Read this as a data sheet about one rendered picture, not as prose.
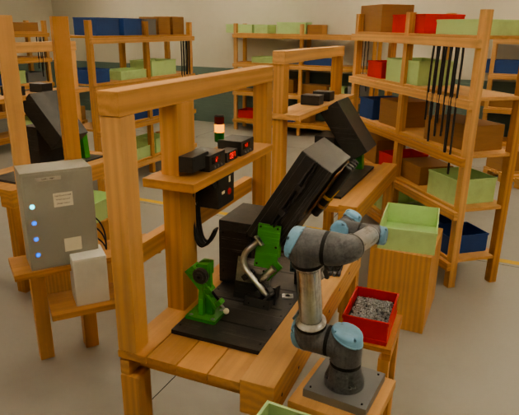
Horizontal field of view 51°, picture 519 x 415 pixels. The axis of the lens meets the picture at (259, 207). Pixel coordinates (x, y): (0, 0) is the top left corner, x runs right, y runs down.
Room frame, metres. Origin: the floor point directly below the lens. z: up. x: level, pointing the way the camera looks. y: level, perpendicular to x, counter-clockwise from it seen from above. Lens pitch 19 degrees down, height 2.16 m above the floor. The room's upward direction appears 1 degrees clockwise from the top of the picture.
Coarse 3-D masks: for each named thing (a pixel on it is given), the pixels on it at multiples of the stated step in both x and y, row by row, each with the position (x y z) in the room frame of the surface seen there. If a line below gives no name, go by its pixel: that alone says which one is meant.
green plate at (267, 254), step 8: (264, 224) 2.40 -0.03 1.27; (264, 232) 2.38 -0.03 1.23; (272, 232) 2.37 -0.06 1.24; (280, 232) 2.36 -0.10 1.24; (264, 240) 2.37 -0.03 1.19; (272, 240) 2.36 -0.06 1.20; (256, 248) 2.38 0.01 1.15; (264, 248) 2.36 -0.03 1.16; (272, 248) 2.35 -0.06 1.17; (280, 248) 2.40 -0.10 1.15; (256, 256) 2.37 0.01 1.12; (264, 256) 2.35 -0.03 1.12; (272, 256) 2.34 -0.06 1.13; (256, 264) 2.36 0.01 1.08; (264, 264) 2.34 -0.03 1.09
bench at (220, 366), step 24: (168, 312) 2.24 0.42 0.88; (168, 336) 2.04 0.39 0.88; (120, 360) 1.93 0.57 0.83; (144, 360) 1.88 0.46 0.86; (168, 360) 1.86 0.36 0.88; (192, 360) 1.86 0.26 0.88; (216, 360) 1.86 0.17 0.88; (240, 360) 1.87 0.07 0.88; (144, 384) 1.93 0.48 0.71; (216, 384) 1.85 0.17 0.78; (144, 408) 1.92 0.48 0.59
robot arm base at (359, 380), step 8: (328, 368) 1.73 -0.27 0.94; (336, 368) 1.68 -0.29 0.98; (360, 368) 1.70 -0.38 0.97; (328, 376) 1.70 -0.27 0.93; (336, 376) 1.68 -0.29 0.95; (344, 376) 1.67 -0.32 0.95; (352, 376) 1.67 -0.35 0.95; (360, 376) 1.69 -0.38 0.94; (328, 384) 1.69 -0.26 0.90; (336, 384) 1.67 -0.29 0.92; (344, 384) 1.66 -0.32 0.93; (352, 384) 1.66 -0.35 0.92; (360, 384) 1.68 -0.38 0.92; (336, 392) 1.66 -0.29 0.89; (344, 392) 1.65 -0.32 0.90; (352, 392) 1.65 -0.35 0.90
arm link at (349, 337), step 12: (336, 324) 1.75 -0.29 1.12; (348, 324) 1.76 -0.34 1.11; (336, 336) 1.69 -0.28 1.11; (348, 336) 1.69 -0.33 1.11; (360, 336) 1.70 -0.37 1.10; (324, 348) 1.70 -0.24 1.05; (336, 348) 1.68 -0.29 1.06; (348, 348) 1.67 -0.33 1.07; (360, 348) 1.68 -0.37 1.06; (336, 360) 1.69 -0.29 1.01; (348, 360) 1.67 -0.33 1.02; (360, 360) 1.69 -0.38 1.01
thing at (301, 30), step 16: (240, 32) 11.74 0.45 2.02; (256, 32) 11.55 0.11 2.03; (272, 32) 11.63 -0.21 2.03; (288, 32) 11.27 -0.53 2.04; (304, 32) 11.15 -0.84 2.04; (320, 32) 11.02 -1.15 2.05; (368, 48) 10.51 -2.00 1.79; (240, 64) 11.62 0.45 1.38; (256, 64) 11.46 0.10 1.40; (272, 64) 11.37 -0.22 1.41; (304, 64) 11.14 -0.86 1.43; (320, 64) 10.98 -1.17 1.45; (288, 80) 11.30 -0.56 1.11; (288, 96) 11.16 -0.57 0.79; (240, 112) 11.71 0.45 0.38; (304, 128) 11.51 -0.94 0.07; (320, 128) 10.86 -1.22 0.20
